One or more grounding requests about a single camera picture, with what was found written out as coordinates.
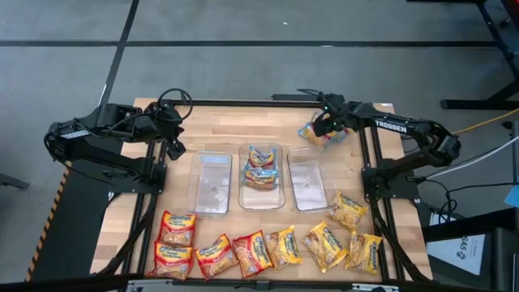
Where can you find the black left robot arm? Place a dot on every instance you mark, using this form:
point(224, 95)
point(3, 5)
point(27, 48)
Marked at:
point(121, 121)

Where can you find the black desk leg frame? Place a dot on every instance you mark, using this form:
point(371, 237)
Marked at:
point(478, 104)

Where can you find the blue object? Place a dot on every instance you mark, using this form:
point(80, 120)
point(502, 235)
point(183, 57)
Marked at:
point(513, 196)

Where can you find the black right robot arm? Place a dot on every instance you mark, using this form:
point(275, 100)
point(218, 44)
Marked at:
point(391, 125)

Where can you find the dark grey furniture leg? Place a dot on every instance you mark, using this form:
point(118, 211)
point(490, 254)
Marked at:
point(12, 181)

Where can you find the black and silver rail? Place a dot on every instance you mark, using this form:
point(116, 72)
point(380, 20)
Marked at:
point(259, 285)

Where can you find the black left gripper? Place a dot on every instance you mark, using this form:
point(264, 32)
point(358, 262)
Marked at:
point(166, 121)

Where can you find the clear plastic bin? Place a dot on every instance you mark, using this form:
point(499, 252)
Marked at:
point(211, 182)
point(306, 182)
point(259, 200)

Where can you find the white corner label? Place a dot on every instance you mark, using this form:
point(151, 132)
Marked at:
point(387, 104)

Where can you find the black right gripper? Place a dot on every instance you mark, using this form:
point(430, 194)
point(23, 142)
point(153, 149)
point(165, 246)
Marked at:
point(338, 111)

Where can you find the blue Maruchan ramen pack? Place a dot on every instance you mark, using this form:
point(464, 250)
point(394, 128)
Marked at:
point(261, 157)
point(312, 138)
point(260, 178)

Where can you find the white paper sheet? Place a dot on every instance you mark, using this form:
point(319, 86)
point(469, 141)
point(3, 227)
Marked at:
point(454, 255)

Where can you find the black mat with hazard stripes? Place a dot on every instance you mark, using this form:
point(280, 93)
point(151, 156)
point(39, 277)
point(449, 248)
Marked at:
point(73, 227)

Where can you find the black cabinet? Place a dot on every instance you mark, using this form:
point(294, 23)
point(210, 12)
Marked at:
point(503, 259)

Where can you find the red Maruchan ramen pack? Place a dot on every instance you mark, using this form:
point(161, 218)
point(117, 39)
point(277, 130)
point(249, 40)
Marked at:
point(216, 256)
point(252, 253)
point(172, 259)
point(177, 228)

